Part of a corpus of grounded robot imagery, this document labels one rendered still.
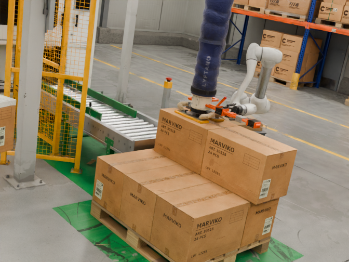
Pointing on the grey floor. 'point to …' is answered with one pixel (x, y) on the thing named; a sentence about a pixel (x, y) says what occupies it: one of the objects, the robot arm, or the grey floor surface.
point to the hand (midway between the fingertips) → (223, 111)
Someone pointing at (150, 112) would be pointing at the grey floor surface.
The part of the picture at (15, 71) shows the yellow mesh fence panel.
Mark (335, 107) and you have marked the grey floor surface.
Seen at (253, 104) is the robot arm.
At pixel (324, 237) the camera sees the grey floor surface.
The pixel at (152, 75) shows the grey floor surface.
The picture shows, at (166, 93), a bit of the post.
